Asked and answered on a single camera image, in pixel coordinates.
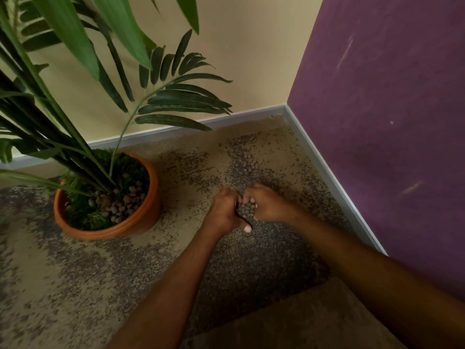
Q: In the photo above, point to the person's left hand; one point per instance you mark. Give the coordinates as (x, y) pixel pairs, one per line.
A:
(221, 214)

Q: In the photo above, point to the person's right hand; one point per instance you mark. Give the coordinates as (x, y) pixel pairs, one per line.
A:
(270, 205)

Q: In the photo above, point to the person's right fingers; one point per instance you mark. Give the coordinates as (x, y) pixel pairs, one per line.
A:
(250, 194)

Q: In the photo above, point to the person's left thumb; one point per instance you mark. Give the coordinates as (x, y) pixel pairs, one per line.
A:
(245, 226)

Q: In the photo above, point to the handful of brown clay pebbles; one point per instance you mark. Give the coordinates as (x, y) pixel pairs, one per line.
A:
(246, 210)

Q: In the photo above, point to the person's right forearm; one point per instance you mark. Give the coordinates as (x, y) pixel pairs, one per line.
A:
(370, 276)

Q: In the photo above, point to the person's left forearm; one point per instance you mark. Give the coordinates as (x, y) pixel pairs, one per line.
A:
(170, 287)

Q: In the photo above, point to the scattered clay pebbles on carpet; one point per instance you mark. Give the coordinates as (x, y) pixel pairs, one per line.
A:
(247, 165)

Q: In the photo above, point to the orange terracotta plant pot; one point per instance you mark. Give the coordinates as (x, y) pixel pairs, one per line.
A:
(143, 214)

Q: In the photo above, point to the heap of clay pebbles in pot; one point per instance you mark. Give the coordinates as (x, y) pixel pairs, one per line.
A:
(121, 203)

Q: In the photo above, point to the green palm plant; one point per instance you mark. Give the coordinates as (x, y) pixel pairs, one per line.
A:
(69, 141)

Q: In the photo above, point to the grey baseboard under purple wall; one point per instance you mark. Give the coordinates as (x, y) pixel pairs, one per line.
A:
(327, 174)

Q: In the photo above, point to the grey baseboard under beige wall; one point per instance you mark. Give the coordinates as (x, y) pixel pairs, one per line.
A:
(174, 131)

